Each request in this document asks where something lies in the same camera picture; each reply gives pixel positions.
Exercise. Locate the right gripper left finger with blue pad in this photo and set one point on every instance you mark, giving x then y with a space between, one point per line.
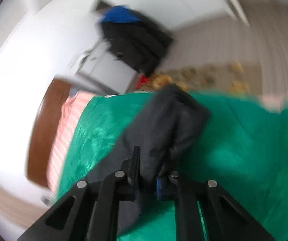
89 211

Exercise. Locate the black puffer jacket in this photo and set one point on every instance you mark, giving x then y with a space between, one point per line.
165 130

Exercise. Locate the green satin bedspread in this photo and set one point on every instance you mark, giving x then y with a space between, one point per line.
244 148

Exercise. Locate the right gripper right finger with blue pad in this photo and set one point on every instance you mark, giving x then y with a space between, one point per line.
206 211

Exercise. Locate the brown wooden headboard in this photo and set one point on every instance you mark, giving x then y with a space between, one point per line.
44 131

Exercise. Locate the blue garment on chair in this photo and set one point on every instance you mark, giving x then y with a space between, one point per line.
120 14

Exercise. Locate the pink plaid bed sheet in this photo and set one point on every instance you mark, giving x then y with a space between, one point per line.
71 112

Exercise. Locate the black coat on chair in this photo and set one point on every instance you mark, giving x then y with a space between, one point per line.
141 45

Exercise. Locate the white nightstand desk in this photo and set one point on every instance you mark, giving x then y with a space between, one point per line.
98 70

